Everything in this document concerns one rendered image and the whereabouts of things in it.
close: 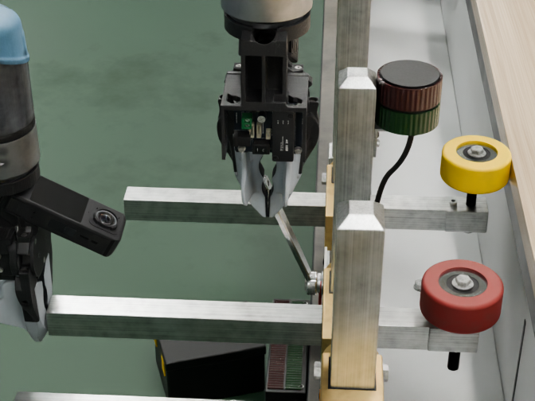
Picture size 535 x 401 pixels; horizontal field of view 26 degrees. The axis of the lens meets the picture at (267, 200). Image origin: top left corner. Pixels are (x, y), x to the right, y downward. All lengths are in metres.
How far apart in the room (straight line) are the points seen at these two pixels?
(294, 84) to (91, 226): 0.26
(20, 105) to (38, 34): 2.75
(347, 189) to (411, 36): 1.21
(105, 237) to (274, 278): 1.54
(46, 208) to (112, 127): 2.14
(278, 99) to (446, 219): 0.48
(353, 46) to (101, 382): 1.25
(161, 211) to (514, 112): 0.45
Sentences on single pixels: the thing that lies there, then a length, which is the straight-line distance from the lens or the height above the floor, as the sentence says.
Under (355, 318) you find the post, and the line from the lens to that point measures 0.88.
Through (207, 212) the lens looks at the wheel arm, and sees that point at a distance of 1.39.
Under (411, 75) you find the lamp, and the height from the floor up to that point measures 1.11.
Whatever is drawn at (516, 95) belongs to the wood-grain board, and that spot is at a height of 0.90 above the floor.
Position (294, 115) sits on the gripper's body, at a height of 1.13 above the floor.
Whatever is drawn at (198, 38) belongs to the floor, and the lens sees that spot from 3.72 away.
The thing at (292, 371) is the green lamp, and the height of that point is 0.70.
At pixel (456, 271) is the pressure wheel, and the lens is 1.17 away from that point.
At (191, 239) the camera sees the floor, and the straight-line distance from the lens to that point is 2.77.
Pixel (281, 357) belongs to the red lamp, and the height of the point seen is 0.70.
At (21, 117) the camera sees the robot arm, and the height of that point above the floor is 1.09.
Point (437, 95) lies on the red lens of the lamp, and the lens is 1.06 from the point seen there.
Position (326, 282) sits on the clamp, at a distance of 1.20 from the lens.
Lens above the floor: 1.60
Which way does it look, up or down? 33 degrees down
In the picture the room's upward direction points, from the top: straight up
